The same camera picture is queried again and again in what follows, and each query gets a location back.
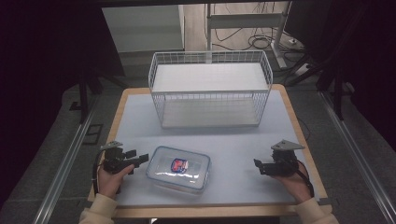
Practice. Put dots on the clear plastic food container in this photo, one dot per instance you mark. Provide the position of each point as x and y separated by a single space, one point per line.
162 169

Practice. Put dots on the person's left hand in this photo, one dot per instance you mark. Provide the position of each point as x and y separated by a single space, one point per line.
110 183

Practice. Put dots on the white metal desk frame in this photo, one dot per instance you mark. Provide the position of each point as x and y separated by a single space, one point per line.
246 20

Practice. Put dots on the black floor plate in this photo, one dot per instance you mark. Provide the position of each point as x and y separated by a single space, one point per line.
92 133

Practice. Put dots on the black stand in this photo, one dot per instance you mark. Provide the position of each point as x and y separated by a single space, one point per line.
337 93
83 93

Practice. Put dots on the metal floor rail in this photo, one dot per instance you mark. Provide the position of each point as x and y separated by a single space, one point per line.
358 155
62 168

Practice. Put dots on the white table mat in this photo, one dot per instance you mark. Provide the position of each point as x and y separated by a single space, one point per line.
236 174

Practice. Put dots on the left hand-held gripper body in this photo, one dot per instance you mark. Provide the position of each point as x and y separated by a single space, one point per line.
113 160

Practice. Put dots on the person's right hand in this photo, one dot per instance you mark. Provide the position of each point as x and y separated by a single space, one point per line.
294 186

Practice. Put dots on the white cabinet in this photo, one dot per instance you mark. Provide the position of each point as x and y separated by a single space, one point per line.
143 28

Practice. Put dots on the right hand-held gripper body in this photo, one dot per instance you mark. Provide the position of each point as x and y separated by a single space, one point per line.
285 158

